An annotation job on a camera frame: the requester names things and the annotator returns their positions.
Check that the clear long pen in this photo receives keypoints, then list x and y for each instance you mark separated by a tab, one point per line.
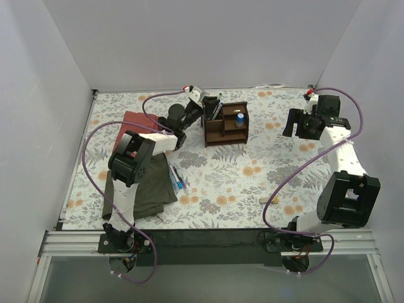
185	187

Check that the small tan yellow eraser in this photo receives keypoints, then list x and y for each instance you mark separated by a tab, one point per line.
264	200

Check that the green capped white pen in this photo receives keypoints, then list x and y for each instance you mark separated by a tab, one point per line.
217	102

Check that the blue capped white pen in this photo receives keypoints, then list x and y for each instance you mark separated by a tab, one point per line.
179	181

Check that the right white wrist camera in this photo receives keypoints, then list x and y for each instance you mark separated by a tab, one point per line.
312	100

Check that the blue grey stamp cylinder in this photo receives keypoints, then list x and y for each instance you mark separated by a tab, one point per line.
239	120

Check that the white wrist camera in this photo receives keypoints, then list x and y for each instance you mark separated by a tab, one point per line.
312	100
194	93

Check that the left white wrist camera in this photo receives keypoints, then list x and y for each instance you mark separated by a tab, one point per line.
194	93

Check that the aluminium frame rail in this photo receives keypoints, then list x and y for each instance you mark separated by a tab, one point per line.
85	243

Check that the red folded cloth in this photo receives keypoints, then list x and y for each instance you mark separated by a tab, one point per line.
137	118

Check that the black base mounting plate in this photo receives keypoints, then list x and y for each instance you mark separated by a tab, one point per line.
207	246

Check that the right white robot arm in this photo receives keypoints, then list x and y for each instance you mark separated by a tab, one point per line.
350	194

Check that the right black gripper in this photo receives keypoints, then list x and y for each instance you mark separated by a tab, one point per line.
297	123

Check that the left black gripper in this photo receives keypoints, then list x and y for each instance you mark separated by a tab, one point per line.
204	103

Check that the brown wooden desk organizer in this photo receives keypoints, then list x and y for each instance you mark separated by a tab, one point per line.
223	131

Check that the olive green folded cloth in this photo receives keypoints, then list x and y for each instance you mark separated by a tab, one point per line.
155	189

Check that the floral patterned table mat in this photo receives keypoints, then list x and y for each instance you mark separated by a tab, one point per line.
224	182

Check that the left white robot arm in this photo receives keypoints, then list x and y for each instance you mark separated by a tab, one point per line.
131	159

